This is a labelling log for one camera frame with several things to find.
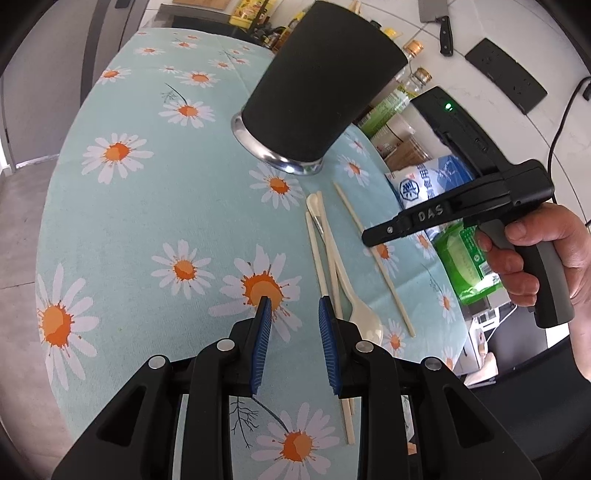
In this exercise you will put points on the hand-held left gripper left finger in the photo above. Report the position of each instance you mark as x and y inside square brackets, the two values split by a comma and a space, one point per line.
[261, 341]

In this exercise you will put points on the plastic spice jar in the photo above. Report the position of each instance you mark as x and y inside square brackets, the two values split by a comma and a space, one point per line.
[392, 134]
[411, 154]

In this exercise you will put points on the white and blue salt bag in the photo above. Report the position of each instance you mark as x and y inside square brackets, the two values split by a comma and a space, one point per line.
[415, 184]

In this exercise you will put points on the yellow packet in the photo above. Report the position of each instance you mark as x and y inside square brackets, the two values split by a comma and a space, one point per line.
[249, 9]

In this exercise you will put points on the black sink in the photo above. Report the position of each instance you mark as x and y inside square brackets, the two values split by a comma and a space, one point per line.
[207, 27]

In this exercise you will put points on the black wall outlet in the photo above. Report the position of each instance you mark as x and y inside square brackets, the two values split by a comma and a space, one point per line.
[505, 76]

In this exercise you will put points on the clear oil bottle gold cap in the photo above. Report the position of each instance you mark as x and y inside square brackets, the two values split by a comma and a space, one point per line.
[418, 78]

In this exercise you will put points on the person's right forearm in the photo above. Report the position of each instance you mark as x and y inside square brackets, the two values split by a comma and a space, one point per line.
[584, 341]

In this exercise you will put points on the cream plastic spoon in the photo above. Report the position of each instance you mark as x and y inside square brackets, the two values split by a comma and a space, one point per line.
[367, 325]

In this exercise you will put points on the green sugar bag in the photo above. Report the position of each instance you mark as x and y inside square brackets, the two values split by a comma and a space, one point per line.
[461, 258]

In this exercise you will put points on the black cylindrical utensil holder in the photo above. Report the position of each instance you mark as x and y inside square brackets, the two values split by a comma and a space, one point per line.
[318, 87]

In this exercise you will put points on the light blue daisy tablecloth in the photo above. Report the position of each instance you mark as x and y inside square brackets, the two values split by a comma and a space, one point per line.
[152, 194]

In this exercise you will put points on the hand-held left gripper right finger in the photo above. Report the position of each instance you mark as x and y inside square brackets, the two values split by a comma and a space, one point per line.
[328, 341]

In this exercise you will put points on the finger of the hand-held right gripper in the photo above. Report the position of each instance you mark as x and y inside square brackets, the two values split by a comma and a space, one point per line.
[406, 224]

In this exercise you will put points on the grey door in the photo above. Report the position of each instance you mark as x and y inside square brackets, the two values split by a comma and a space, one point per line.
[115, 41]

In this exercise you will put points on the person's right hand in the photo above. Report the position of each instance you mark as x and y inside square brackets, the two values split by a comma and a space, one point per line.
[568, 235]

